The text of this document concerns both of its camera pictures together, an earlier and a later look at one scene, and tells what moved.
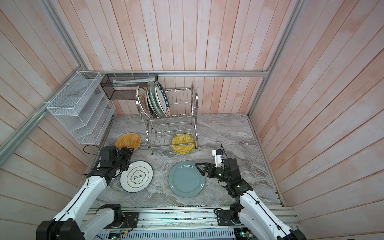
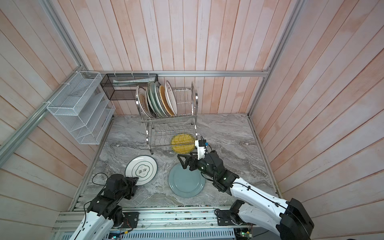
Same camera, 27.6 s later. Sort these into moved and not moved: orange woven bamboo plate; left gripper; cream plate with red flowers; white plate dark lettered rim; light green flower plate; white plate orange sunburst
Moved: left gripper; orange woven bamboo plate
Not moved: cream plate with red flowers; white plate dark lettered rim; white plate orange sunburst; light green flower plate
